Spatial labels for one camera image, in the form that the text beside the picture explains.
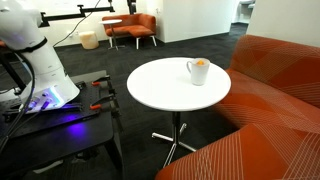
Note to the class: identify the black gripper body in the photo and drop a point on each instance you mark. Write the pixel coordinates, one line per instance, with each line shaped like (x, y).
(131, 6)

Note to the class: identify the orange marker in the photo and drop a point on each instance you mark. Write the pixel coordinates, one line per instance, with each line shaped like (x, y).
(200, 62)

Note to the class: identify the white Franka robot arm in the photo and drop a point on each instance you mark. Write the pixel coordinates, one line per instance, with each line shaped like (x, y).
(43, 66)

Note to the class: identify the white ceramic mug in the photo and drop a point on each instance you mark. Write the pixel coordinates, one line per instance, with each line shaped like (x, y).
(200, 75)

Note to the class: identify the small orange lounge sofa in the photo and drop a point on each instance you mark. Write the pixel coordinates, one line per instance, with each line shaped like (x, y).
(131, 26)

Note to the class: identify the small white side table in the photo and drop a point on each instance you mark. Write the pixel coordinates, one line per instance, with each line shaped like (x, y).
(111, 22)

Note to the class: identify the beige round stool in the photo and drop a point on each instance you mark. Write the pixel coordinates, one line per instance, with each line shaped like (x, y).
(88, 40)

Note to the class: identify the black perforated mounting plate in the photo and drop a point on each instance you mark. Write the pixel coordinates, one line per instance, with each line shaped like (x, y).
(85, 96)

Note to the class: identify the black stand pole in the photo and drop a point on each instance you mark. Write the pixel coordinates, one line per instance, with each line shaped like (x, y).
(11, 75)

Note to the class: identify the black robot cart table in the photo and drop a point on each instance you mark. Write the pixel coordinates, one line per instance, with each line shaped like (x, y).
(66, 140)

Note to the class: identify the orange patterned corner sofa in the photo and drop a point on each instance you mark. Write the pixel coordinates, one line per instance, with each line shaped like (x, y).
(266, 100)

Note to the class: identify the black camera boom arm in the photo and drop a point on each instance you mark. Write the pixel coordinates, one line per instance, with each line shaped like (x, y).
(73, 15)

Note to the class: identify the white wall outlet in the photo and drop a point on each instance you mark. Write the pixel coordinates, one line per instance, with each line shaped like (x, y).
(73, 33)

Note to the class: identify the chrome table pedestal base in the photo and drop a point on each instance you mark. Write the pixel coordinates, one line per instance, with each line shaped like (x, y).
(176, 126)

